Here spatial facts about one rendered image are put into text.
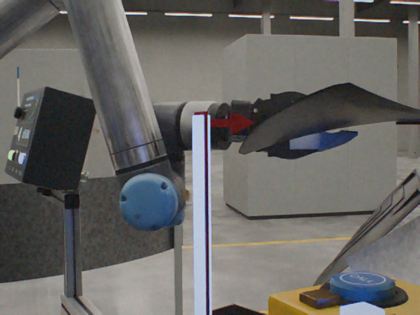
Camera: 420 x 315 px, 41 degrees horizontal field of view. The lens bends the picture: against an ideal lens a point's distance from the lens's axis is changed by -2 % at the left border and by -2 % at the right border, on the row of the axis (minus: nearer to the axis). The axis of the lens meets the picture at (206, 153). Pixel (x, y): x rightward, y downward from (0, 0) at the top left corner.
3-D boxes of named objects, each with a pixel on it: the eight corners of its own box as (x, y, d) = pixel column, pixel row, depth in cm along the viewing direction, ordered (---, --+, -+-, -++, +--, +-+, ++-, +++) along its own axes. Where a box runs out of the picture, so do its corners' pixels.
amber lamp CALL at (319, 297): (340, 304, 33) (340, 294, 33) (316, 310, 32) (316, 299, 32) (321, 296, 35) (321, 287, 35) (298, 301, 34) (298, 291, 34)
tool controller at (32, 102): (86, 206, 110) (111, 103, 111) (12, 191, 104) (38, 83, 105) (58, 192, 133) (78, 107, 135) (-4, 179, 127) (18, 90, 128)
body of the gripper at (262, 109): (305, 104, 84) (231, 105, 90) (287, 96, 77) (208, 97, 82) (303, 155, 84) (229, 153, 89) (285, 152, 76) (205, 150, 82)
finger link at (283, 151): (323, 128, 77) (264, 124, 81) (320, 126, 75) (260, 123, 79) (320, 162, 77) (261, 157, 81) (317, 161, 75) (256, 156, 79)
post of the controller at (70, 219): (83, 296, 105) (79, 191, 104) (67, 298, 103) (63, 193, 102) (79, 292, 108) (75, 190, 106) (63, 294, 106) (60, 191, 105)
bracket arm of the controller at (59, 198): (80, 209, 104) (80, 192, 104) (64, 210, 103) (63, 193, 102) (54, 194, 125) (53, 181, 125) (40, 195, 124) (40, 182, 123)
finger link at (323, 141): (364, 134, 78) (301, 130, 83) (356, 130, 73) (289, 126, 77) (362, 157, 78) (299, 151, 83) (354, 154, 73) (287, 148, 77)
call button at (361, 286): (409, 306, 34) (409, 278, 34) (359, 317, 32) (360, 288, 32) (364, 289, 38) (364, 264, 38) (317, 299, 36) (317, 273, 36)
